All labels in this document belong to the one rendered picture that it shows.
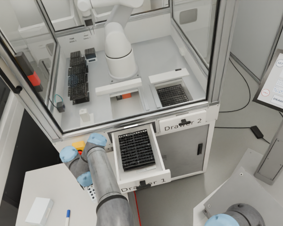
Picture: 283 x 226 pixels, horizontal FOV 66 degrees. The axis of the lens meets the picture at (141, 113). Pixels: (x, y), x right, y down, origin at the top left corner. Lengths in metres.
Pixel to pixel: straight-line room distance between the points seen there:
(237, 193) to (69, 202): 0.87
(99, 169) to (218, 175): 1.56
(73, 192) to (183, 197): 1.03
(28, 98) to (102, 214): 0.69
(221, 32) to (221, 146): 1.47
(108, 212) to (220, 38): 0.85
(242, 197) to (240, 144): 1.39
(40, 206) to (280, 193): 1.79
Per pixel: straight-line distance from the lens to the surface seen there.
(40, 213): 1.36
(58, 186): 1.44
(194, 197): 2.07
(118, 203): 0.64
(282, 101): 1.40
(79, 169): 0.95
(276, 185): 2.23
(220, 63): 1.17
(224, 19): 1.05
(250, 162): 2.27
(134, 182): 1.13
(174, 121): 1.32
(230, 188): 1.07
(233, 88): 2.94
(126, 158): 1.22
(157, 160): 1.26
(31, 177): 1.57
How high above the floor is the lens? 1.93
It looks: 47 degrees down
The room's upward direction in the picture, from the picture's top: 11 degrees counter-clockwise
